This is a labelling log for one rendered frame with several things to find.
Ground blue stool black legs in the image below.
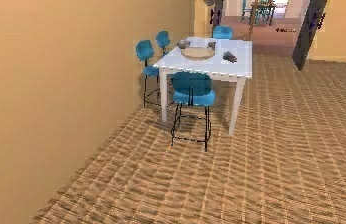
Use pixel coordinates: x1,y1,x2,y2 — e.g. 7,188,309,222
212,25,234,40
169,70,217,153
155,30,172,56
135,39,162,109

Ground beige round plate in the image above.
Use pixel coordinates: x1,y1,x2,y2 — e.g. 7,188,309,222
180,46,216,61

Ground white square table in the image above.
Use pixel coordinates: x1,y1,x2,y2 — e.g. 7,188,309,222
153,36,254,136

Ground dark grey small object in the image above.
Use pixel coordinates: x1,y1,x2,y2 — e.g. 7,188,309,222
222,50,238,64

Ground black door handle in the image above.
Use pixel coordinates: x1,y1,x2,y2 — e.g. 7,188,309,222
315,12,326,31

